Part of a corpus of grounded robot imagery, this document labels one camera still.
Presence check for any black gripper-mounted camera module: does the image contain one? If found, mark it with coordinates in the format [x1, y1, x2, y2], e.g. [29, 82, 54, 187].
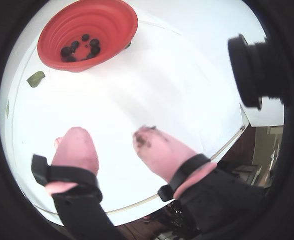
[227, 33, 287, 110]

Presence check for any curled olive green leaf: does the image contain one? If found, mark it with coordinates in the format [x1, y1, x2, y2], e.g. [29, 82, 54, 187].
[26, 71, 46, 88]

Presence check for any black cable tangle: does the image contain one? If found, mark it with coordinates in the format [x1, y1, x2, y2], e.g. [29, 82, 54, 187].
[159, 199, 201, 237]

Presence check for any red collapsible silicone cup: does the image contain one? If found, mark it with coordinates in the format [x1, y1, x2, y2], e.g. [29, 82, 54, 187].
[37, 0, 139, 73]

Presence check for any pink-tipped black gripper finger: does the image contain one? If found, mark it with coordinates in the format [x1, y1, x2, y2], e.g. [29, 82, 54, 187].
[31, 126, 127, 240]
[132, 126, 265, 240]

